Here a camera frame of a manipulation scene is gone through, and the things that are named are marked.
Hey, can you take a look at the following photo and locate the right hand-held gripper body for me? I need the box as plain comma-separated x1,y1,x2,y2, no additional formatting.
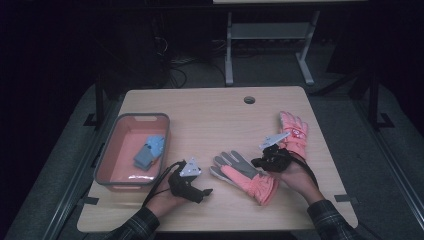
258,131,295,174

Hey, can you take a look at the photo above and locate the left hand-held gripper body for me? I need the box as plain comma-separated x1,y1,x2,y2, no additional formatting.
167,157,206,205

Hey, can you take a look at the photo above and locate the pink ski glove grey palm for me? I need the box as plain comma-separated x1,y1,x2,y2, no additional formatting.
209,150,281,207

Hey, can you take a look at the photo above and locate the pink plastic basket grey rim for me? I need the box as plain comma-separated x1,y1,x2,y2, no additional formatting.
93,112,172,193

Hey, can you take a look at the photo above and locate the person's left hand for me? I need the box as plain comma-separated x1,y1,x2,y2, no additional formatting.
145,173,189,220

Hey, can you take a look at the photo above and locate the person's right hand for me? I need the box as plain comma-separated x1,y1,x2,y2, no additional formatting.
275,155,326,206

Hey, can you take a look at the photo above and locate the pink ski glove red print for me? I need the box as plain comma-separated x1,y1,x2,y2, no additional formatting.
278,110,309,160

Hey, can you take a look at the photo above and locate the white metal stand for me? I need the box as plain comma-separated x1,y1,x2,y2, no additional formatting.
223,9,322,87

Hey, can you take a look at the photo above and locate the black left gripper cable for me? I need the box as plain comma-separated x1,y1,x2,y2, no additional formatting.
141,160,186,208

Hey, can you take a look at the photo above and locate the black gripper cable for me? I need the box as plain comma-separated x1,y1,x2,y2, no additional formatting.
141,160,186,208
287,150,320,188

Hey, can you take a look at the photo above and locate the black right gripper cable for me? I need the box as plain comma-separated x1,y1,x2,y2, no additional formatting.
287,150,320,188

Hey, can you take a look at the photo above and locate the aluminium rail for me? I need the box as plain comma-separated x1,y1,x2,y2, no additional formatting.
353,98,424,232
42,96,125,240

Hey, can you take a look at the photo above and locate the black frame post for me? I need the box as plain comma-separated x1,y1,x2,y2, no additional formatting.
367,64,396,132
82,71,106,128

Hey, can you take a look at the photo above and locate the tangle of floor cables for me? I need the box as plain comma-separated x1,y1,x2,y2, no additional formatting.
151,34,228,90

